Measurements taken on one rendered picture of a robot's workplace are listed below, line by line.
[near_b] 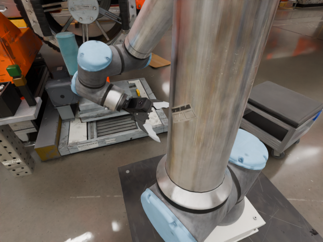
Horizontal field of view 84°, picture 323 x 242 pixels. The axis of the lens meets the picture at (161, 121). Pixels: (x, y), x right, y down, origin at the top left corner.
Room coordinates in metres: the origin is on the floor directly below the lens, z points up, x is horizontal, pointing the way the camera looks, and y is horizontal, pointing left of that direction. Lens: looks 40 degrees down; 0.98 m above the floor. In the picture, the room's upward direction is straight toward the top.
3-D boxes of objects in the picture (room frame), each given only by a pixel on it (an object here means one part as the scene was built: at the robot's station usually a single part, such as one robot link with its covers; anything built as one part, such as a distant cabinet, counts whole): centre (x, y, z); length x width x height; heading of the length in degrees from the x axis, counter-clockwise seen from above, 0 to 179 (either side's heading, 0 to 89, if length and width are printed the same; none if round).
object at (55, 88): (1.25, 0.75, 0.26); 0.42 x 0.18 x 0.35; 18
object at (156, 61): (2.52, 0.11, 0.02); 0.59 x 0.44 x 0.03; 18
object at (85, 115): (1.29, 0.43, 0.13); 0.50 x 0.36 x 0.10; 108
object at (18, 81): (0.76, 0.66, 0.59); 0.04 x 0.04 x 0.04; 18
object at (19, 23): (1.41, 1.01, 0.71); 0.14 x 0.14 x 0.05; 18
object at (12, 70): (0.76, 0.66, 0.64); 0.04 x 0.04 x 0.04; 18
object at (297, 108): (1.00, -0.79, 0.17); 0.43 x 0.36 x 0.34; 34
